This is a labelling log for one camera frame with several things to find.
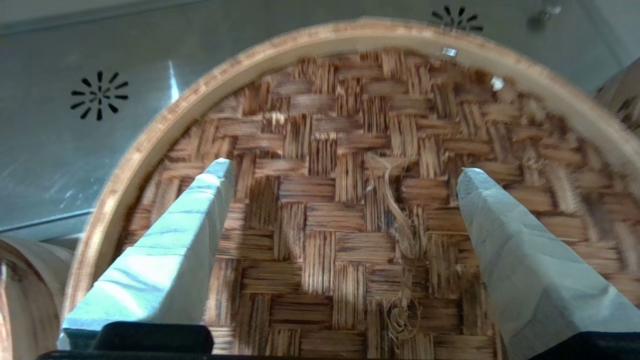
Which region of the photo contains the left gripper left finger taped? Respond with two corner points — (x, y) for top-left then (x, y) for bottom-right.
(61, 158), (236, 351)

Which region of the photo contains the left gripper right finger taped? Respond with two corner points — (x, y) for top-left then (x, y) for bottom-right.
(456, 167), (640, 360)

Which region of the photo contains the woven bamboo steamer lid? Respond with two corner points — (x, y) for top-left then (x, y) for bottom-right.
(0, 235), (76, 360)
(60, 17), (640, 360)

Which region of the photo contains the bamboo steamer stack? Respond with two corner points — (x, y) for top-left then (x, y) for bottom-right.
(595, 57), (640, 126)

